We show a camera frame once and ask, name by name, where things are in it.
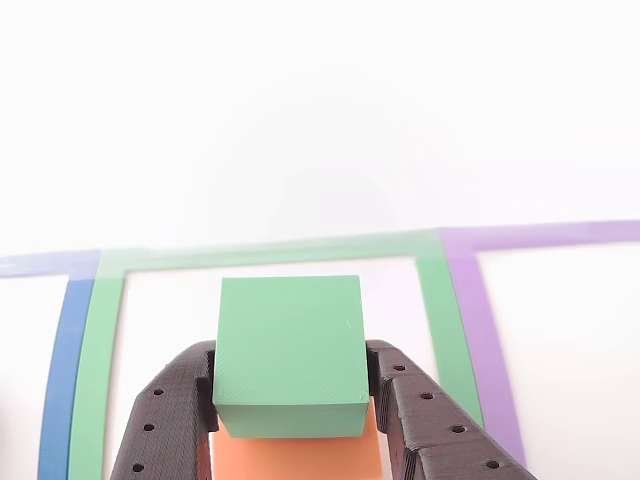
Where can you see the orange block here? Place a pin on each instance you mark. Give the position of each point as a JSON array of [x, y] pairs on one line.
[[295, 460]]

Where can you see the purple tape square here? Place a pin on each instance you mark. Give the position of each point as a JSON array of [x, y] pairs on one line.
[[480, 325]]

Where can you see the green tape square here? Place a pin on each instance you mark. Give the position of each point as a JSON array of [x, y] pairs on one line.
[[95, 360]]

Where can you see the blue tape square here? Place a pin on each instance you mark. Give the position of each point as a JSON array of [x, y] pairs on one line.
[[62, 375]]

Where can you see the green cube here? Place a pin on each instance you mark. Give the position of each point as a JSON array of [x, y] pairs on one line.
[[290, 340]]

